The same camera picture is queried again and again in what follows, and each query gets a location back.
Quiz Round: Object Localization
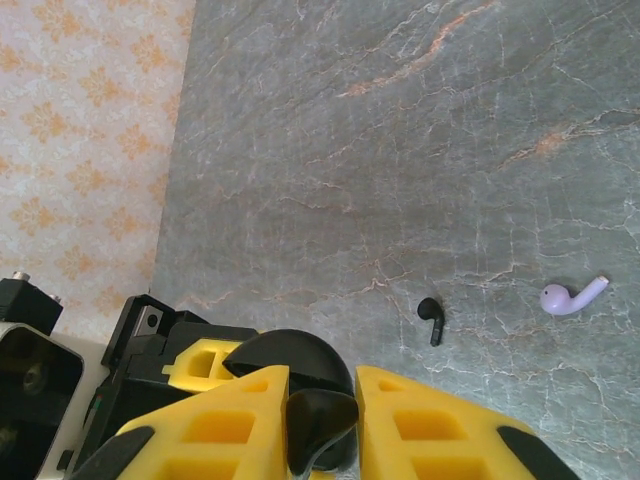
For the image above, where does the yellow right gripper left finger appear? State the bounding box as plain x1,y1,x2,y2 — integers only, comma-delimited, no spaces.
64,364,292,480

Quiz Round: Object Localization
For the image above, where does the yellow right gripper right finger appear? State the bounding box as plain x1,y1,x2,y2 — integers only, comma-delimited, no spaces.
353,364,576,480

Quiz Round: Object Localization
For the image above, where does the black earbud charging case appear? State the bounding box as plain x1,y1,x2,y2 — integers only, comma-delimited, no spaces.
222,328,360,474

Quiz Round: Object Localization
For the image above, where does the lilac wireless earbud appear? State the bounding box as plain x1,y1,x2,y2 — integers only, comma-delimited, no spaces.
539,275,610,317

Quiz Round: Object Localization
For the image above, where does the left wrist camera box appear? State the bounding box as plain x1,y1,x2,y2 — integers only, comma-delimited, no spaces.
0,272,109,480

